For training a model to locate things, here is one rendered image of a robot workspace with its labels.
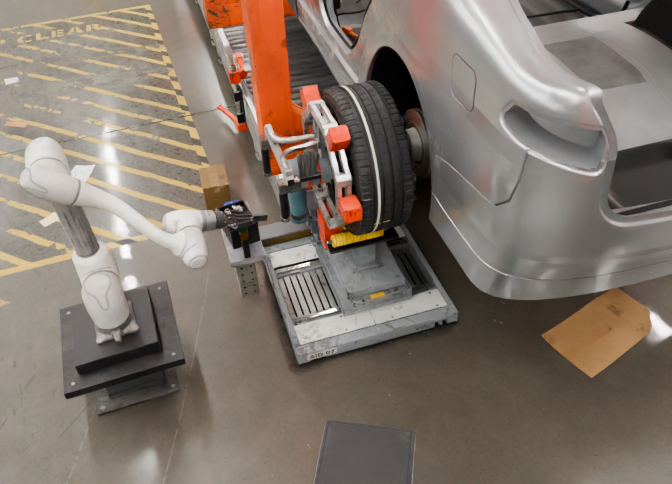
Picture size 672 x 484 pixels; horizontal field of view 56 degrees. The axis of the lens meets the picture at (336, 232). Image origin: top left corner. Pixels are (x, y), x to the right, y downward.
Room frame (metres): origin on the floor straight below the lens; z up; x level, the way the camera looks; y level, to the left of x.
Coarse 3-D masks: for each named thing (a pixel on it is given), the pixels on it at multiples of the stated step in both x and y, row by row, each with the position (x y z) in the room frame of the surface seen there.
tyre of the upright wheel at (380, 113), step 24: (336, 96) 2.33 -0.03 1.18; (360, 96) 2.32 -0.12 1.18; (384, 96) 2.32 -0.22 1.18; (360, 120) 2.19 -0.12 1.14; (384, 120) 2.20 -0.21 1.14; (360, 144) 2.10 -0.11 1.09; (384, 144) 2.11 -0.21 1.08; (408, 144) 2.13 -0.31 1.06; (360, 168) 2.04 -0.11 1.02; (384, 168) 2.06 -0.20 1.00; (408, 168) 2.08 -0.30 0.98; (360, 192) 2.02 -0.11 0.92; (384, 192) 2.03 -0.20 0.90; (408, 192) 2.05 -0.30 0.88; (384, 216) 2.03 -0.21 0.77; (408, 216) 2.08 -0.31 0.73
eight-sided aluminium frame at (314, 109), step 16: (304, 112) 2.49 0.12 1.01; (320, 112) 2.43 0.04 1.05; (304, 128) 2.51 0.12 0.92; (320, 128) 2.23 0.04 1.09; (336, 176) 2.05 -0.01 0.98; (320, 192) 2.40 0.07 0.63; (336, 192) 2.05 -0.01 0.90; (320, 208) 2.32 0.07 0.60; (336, 208) 2.06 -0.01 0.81; (336, 224) 2.07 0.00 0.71
